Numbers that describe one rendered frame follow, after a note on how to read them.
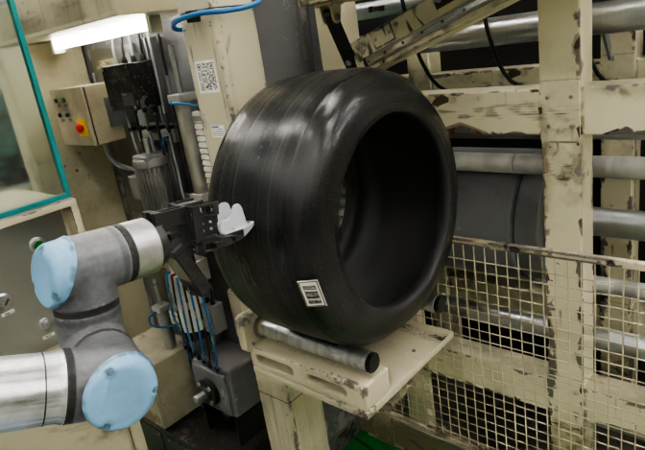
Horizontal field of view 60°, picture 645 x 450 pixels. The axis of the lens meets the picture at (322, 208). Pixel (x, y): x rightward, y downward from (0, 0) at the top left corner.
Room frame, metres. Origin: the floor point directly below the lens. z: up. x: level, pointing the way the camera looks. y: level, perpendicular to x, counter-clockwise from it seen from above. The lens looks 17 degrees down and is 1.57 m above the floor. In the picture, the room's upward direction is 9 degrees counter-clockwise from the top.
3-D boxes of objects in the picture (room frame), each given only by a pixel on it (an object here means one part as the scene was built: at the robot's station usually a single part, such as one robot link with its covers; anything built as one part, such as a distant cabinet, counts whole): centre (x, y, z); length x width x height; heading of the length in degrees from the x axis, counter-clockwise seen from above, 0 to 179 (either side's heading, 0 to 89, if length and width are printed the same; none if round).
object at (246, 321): (1.37, 0.11, 0.90); 0.40 x 0.03 x 0.10; 136
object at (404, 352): (1.24, -0.02, 0.80); 0.37 x 0.36 x 0.02; 136
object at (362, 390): (1.14, 0.07, 0.84); 0.36 x 0.09 x 0.06; 46
